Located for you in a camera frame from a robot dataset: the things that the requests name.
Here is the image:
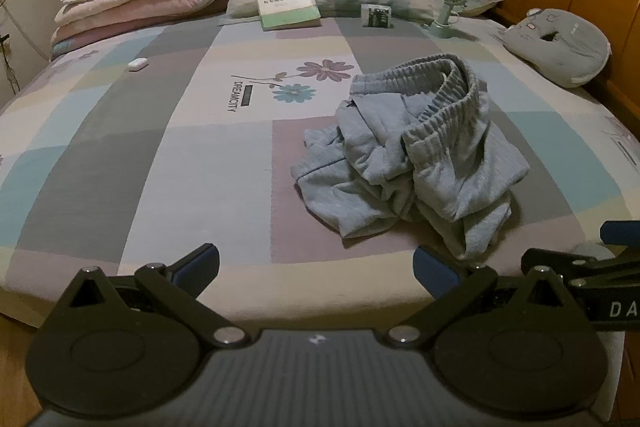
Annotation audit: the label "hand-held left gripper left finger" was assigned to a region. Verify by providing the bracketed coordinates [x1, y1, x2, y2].
[67, 243, 251, 350]

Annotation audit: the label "grey sweatpants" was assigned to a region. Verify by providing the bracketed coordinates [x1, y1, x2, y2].
[350, 53, 532, 262]

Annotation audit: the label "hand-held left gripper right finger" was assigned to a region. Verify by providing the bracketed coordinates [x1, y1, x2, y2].
[382, 244, 571, 350]

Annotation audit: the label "grey cat cushion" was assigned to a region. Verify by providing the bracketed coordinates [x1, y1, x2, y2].
[501, 8, 612, 89]

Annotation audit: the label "green tissue packet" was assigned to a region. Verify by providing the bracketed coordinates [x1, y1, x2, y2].
[361, 3, 393, 28]

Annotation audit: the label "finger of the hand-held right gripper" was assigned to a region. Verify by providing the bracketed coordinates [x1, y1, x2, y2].
[600, 221, 640, 253]
[520, 248, 640, 280]

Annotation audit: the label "wall cables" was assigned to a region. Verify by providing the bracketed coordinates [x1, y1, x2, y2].
[0, 0, 23, 95]

